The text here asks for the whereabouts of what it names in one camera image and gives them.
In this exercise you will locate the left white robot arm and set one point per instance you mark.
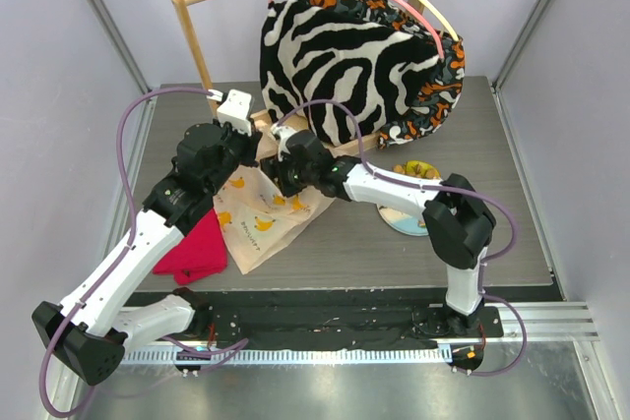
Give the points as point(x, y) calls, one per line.
point(86, 330)

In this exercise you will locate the brown longan bunch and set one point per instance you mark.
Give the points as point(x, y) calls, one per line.
point(431, 175)

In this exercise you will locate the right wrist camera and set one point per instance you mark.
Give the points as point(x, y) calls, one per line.
point(282, 134)

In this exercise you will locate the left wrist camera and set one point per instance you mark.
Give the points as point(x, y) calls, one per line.
point(234, 107)

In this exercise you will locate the red cloth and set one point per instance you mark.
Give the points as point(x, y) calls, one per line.
point(200, 254)

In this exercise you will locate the zebra print garment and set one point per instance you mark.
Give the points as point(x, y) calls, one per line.
point(345, 75)

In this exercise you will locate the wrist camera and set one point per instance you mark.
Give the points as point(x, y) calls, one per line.
point(282, 134)
point(234, 107)

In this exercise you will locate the slotted cable duct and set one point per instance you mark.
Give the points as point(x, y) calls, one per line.
point(170, 354)

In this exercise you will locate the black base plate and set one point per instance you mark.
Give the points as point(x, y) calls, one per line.
point(336, 319)

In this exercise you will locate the green starfruit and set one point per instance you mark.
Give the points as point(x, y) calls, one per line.
point(417, 167)

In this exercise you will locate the orange camouflage garment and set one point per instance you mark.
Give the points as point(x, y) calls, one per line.
point(439, 91)

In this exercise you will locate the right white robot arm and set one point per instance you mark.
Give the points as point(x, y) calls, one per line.
point(459, 225)

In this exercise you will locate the fruit plate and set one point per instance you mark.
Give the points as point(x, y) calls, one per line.
point(402, 222)

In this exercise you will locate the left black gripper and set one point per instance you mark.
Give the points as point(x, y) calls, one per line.
point(250, 143)

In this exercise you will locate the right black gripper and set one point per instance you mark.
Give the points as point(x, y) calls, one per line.
point(271, 169)

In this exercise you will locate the banana print plastic bag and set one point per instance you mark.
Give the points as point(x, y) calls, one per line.
point(257, 221)

